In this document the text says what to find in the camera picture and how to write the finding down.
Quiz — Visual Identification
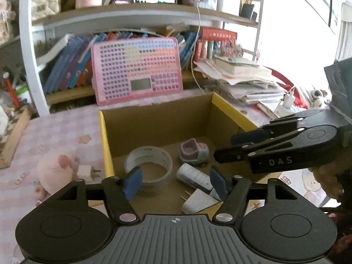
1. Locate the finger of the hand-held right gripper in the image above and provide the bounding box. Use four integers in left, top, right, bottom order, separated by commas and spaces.
231, 109, 330, 146
214, 128, 306, 164

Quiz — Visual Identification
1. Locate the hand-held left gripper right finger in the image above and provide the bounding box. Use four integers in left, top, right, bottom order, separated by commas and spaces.
209, 166, 317, 224

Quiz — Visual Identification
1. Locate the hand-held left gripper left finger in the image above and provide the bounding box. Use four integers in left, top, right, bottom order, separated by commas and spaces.
37, 167, 143, 224

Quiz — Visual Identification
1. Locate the clear tape roll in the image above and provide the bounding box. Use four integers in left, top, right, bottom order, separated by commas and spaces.
124, 146, 173, 197

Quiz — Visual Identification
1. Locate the small white bottle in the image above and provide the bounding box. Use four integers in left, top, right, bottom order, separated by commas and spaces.
176, 163, 220, 201

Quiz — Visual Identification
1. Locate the large white charger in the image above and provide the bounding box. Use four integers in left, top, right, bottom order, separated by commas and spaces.
180, 188, 223, 215

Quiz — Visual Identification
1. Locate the pastel toy car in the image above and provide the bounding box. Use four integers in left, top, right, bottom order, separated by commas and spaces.
179, 140, 211, 168

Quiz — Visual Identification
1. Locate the small cream plug adapter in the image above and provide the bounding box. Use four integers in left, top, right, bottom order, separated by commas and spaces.
76, 164, 103, 182

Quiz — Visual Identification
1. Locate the yellow cardboard box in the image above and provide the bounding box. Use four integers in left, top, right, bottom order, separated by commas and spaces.
99, 92, 284, 218

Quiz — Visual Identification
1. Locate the pink plush toy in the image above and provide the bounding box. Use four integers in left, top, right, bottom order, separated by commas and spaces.
37, 147, 80, 194

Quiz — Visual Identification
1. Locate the white power strip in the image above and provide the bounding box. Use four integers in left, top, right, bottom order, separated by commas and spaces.
275, 103, 306, 116

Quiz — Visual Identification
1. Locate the white black small toy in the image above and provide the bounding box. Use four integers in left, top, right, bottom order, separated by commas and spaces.
311, 89, 332, 108

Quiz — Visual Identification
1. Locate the stack of papers and books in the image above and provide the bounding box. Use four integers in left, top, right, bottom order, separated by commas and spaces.
194, 55, 286, 106

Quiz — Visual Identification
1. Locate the row of small colourful books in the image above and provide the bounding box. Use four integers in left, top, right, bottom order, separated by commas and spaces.
196, 39, 244, 59

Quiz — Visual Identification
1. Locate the pink checked tablecloth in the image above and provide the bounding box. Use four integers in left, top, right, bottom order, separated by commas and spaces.
0, 88, 339, 264

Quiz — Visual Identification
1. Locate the person's fuzzy clothing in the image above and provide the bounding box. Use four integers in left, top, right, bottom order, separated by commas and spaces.
328, 209, 352, 264

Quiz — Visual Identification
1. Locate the red boxed book set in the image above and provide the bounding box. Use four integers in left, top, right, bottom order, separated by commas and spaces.
198, 27, 237, 41

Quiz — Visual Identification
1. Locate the pink button learning pad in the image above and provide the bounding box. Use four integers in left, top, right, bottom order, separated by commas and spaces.
91, 37, 183, 106

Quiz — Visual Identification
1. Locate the small black box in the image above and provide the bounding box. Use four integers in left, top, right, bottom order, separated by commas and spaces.
240, 3, 258, 20

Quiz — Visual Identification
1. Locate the wooden chess box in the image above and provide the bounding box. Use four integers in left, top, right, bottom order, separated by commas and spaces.
0, 105, 33, 169

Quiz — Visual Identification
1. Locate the row of children's books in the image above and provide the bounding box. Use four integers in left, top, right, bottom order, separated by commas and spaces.
42, 31, 198, 94

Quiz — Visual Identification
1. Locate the white pen holder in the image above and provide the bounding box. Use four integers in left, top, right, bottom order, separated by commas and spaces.
217, 0, 242, 17

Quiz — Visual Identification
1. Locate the green white tub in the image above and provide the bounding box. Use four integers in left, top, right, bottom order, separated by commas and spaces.
15, 84, 32, 105

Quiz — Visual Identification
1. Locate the red white stick toy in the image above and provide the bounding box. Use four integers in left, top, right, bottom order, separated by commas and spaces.
2, 71, 20, 108

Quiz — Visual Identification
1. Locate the white bookshelf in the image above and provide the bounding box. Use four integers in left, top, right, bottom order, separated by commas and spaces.
19, 0, 266, 116

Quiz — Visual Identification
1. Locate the pink floral cloth doll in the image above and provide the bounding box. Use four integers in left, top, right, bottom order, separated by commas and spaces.
0, 0, 14, 44

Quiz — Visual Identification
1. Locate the small white wall charger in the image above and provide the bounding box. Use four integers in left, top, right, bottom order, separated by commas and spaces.
283, 86, 296, 108

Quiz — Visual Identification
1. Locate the white charging cable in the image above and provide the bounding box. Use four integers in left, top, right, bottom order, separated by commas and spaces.
177, 0, 207, 91

